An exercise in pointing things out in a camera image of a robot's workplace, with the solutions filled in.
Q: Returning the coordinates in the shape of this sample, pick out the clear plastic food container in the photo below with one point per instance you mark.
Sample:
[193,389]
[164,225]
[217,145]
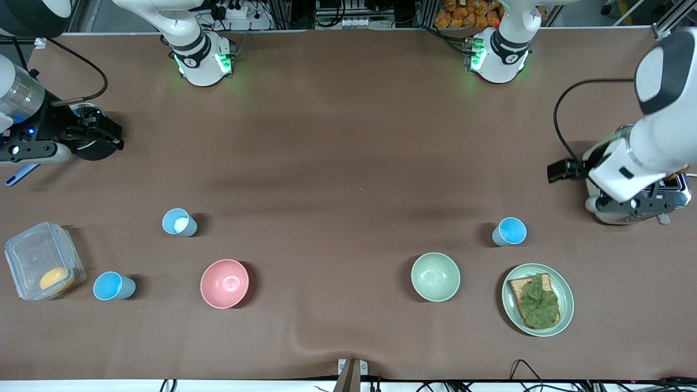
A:
[32,256]

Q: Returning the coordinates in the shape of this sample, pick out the aluminium frame profile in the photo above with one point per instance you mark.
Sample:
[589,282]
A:
[672,22]

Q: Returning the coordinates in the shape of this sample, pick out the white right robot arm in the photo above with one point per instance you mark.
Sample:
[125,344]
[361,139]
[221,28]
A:
[199,60]

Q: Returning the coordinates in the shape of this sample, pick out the small white corner clamp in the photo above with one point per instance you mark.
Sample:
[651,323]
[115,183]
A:
[40,43]

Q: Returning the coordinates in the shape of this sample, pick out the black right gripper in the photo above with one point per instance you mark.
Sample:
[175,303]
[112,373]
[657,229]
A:
[59,124]

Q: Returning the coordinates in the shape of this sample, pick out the orange snack bag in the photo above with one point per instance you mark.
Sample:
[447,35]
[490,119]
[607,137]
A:
[463,13]

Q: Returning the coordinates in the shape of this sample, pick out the glass pot lid blue knob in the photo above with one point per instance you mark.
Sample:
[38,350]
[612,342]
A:
[87,109]

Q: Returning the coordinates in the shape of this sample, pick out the silver toaster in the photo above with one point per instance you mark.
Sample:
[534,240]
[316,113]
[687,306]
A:
[680,193]

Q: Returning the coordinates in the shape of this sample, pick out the pale green plate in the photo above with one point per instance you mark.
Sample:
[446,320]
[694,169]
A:
[566,299]

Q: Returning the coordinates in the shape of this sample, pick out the green lettuce leaf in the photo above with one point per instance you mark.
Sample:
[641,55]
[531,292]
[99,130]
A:
[539,302]

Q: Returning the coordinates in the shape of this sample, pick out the light blue plastic cup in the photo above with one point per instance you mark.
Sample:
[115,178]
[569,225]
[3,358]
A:
[108,286]
[512,231]
[175,221]

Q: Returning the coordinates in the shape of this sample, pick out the pink bowl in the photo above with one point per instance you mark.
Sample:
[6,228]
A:
[224,283]

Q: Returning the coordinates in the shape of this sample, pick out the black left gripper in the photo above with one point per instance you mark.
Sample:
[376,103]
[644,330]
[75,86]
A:
[561,170]

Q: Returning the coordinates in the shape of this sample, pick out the toast slice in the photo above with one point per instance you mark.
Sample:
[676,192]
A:
[517,287]

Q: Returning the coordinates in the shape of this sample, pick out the orange round food piece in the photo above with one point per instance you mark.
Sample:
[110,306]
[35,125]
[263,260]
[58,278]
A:
[54,279]

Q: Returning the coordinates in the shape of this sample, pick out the white power strip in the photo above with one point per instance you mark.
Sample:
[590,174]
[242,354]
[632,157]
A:
[355,22]

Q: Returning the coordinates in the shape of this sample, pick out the metal table edge bracket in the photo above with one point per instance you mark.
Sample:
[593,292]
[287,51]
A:
[351,375]

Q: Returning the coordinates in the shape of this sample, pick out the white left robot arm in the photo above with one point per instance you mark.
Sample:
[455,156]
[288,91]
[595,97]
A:
[659,141]

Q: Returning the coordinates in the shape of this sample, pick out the pale green bowl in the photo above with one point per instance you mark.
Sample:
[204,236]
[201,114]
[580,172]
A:
[435,276]

